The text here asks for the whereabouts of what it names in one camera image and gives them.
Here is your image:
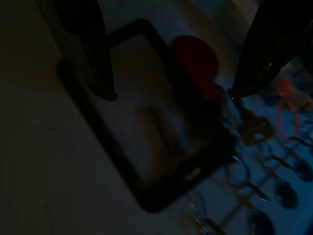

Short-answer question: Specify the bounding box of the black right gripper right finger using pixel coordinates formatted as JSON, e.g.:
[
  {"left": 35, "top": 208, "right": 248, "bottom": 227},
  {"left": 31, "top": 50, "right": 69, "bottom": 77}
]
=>
[{"left": 230, "top": 0, "right": 313, "bottom": 99}]

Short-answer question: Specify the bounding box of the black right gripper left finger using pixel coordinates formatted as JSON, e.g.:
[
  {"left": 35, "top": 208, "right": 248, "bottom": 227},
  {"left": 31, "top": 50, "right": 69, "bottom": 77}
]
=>
[{"left": 34, "top": 0, "right": 118, "bottom": 102}]

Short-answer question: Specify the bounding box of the red round key tag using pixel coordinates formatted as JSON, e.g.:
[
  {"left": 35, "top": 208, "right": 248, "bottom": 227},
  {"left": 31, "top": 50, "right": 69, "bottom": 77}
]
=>
[{"left": 170, "top": 35, "right": 224, "bottom": 105}]

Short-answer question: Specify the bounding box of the brass key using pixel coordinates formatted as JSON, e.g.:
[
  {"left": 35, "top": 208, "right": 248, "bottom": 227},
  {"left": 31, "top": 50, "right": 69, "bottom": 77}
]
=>
[{"left": 241, "top": 109, "right": 272, "bottom": 146}]

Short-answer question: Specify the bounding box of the blue headed key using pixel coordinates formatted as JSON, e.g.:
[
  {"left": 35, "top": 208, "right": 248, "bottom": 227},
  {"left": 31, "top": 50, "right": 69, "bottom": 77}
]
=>
[
  {"left": 294, "top": 156, "right": 313, "bottom": 182},
  {"left": 275, "top": 178, "right": 298, "bottom": 209},
  {"left": 248, "top": 212, "right": 276, "bottom": 235}
]

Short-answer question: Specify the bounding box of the orange cord loop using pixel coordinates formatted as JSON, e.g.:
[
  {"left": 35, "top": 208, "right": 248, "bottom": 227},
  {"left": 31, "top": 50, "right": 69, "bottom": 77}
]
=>
[{"left": 275, "top": 77, "right": 302, "bottom": 142}]

